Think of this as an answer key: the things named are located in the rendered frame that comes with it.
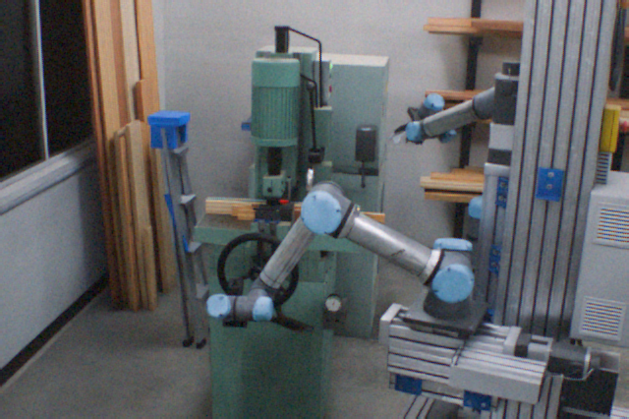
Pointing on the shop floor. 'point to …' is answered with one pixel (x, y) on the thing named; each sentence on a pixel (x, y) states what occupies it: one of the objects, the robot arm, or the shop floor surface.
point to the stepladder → (164, 134)
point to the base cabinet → (273, 358)
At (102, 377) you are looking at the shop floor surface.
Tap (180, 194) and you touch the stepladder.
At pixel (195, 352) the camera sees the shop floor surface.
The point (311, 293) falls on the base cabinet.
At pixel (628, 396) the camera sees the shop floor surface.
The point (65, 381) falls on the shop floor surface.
